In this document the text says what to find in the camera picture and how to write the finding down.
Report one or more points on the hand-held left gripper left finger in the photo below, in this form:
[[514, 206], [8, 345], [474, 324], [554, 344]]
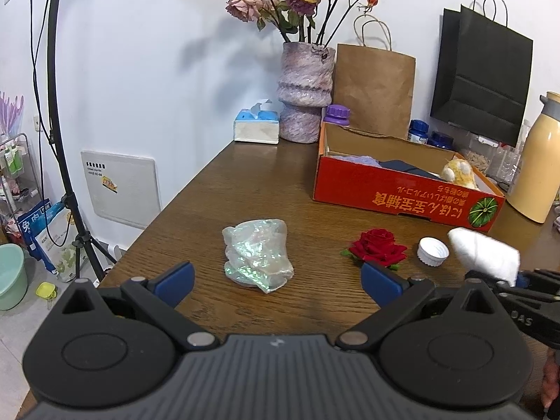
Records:
[[179, 278]]

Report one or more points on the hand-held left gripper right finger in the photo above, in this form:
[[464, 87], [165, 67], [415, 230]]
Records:
[[380, 282]]

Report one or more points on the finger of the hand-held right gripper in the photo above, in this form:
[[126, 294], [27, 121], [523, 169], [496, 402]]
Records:
[[503, 291], [542, 281]]

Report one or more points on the white cloth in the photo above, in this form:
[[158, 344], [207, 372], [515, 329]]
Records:
[[481, 251]]

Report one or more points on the iridescent plastic cup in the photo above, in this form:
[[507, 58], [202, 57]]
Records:
[[253, 253]]

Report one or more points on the red cardboard box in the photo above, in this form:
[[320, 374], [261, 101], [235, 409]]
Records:
[[393, 197]]

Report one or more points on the dark blue object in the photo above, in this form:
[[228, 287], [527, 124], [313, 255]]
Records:
[[407, 168]]

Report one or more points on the person's right hand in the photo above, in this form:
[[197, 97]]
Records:
[[552, 380]]

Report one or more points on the red artificial rose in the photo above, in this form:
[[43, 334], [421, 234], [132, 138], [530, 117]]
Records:
[[378, 245]]

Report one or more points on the black light stand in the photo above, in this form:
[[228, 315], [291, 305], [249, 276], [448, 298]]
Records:
[[83, 240]]

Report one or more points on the cream thermos jug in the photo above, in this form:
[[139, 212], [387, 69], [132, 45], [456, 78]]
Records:
[[538, 170]]

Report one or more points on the white green bag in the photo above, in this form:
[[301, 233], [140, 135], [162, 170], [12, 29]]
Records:
[[65, 253]]

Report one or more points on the yellow plush toy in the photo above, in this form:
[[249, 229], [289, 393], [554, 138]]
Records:
[[459, 175]]

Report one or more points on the clear plastic container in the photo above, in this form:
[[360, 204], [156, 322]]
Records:
[[507, 162]]

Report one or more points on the lavender cloth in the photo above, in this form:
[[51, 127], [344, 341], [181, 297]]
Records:
[[354, 159]]

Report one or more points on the clear seed container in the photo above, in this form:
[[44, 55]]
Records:
[[479, 162]]

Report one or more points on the yellow plastic scoop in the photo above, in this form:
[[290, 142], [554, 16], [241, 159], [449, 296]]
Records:
[[45, 291]]

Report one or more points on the blue white bag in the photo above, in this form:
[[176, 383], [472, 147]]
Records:
[[35, 227]]

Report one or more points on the dark blue jar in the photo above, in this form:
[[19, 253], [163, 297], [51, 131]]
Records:
[[439, 139]]

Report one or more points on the white bottle blue lid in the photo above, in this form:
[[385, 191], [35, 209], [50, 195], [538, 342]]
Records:
[[418, 129]]

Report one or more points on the blue tissue box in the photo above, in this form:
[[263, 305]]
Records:
[[256, 131]]

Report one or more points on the light green basin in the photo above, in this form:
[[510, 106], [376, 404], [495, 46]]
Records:
[[11, 275]]

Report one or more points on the purple lid bottle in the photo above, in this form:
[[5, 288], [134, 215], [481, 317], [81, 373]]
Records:
[[336, 113]]

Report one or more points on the brown paper bag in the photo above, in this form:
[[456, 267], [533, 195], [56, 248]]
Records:
[[376, 87]]

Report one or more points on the black paper bag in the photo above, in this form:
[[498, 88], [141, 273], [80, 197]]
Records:
[[485, 74]]

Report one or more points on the pink marbled vase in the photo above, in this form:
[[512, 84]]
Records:
[[304, 78]]

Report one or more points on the purple plastic hangers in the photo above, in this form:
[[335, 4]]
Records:
[[11, 113]]

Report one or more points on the white wall panel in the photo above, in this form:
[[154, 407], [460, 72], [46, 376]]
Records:
[[127, 183]]

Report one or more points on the white wall socket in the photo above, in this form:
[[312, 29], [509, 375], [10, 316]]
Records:
[[36, 122]]

